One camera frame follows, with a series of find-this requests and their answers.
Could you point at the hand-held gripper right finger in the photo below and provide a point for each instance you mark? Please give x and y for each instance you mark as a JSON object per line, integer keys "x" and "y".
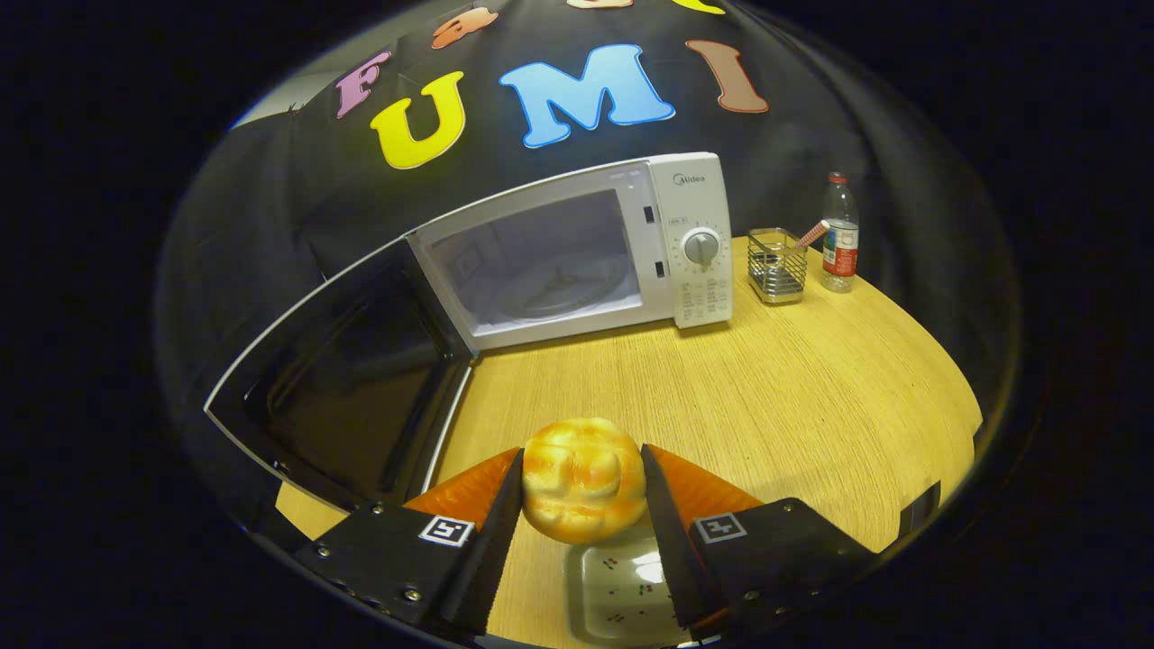
{"x": 672, "y": 541}

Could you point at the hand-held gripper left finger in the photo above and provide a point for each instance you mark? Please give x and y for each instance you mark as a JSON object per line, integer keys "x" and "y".
{"x": 496, "y": 550}

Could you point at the golden bread roll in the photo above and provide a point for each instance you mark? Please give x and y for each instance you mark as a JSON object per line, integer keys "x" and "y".
{"x": 581, "y": 478}

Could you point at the white microwave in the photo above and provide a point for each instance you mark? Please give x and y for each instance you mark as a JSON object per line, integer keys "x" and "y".
{"x": 703, "y": 194}

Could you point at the white square plate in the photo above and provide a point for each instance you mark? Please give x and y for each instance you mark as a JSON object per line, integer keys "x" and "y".
{"x": 622, "y": 595}

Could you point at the clear plastic water bottle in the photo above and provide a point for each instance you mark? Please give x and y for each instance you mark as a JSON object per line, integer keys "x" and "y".
{"x": 840, "y": 252}

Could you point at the red white striped straw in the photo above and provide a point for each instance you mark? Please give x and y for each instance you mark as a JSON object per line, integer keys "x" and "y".
{"x": 811, "y": 234}

